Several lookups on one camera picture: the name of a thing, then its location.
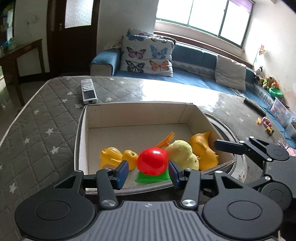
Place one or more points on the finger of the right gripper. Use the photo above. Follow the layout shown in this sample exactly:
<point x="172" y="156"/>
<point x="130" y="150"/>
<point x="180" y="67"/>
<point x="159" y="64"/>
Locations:
<point x="259" y="183"/>
<point x="230" y="147"/>

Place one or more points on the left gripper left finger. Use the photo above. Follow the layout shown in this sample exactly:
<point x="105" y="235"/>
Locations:
<point x="106" y="181"/>

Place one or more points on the small yellow toy car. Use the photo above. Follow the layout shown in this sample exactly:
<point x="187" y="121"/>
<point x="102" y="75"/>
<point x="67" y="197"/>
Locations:
<point x="269" y="130"/>

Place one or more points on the orange dinosaur toy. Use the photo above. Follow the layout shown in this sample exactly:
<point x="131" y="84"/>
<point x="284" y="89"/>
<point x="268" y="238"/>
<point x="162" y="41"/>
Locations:
<point x="205" y="155"/>

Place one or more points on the green plastic bowl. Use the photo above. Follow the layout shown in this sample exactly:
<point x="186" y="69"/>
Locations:
<point x="275" y="93"/>

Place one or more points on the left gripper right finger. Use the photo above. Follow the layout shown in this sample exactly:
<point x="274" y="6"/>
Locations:
<point x="192" y="182"/>

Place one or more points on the pink small toy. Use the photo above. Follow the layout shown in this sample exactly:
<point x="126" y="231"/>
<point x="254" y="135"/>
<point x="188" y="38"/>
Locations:
<point x="266" y="122"/>

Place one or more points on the round black induction cooker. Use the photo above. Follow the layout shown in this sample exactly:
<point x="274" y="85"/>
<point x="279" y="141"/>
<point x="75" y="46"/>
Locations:
<point x="237" y="166"/>

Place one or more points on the black remote control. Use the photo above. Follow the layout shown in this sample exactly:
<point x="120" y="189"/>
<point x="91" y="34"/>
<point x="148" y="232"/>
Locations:
<point x="255" y="107"/>

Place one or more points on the wooden display shelf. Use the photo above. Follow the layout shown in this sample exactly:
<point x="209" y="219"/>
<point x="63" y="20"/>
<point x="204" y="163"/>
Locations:
<point x="7" y="12"/>

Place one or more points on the yellow plush chick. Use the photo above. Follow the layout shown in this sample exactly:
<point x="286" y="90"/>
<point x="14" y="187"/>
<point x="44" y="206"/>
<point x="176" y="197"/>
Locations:
<point x="180" y="152"/>

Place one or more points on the grey cardboard storage box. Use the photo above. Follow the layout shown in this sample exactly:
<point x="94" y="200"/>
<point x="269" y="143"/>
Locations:
<point x="136" y="126"/>

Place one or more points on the blue sofa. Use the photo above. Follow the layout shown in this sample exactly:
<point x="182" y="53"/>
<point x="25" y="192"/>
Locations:
<point x="191" y="66"/>

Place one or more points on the yellow bear toy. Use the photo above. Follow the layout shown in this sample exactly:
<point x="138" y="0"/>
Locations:
<point x="111" y="157"/>

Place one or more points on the green cloth piece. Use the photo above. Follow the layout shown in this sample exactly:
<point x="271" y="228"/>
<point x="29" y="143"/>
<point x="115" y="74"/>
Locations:
<point x="148" y="179"/>

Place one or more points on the butterfly print pillow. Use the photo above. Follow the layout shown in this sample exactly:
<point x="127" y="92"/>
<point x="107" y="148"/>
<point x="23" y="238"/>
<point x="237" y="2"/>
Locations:
<point x="144" y="54"/>

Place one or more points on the clear plastic toy box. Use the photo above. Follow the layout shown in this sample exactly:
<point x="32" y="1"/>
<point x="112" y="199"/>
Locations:
<point x="282" y="114"/>

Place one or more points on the dark wooden door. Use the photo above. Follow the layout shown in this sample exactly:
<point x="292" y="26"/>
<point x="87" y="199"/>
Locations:
<point x="71" y="36"/>

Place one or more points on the silver remote control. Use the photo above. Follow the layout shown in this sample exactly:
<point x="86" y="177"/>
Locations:
<point x="88" y="92"/>

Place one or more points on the grey white cushion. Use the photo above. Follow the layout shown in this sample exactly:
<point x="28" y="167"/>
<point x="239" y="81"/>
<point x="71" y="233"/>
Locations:
<point x="230" y="73"/>

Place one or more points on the window with green frame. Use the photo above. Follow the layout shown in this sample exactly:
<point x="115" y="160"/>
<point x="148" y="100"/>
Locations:
<point x="227" y="20"/>

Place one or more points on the stuffed animal pile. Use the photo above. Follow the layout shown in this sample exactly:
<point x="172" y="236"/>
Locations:
<point x="266" y="82"/>

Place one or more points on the red heart toy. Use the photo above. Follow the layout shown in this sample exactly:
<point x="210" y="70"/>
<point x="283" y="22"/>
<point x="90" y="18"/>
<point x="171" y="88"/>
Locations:
<point x="153" y="161"/>

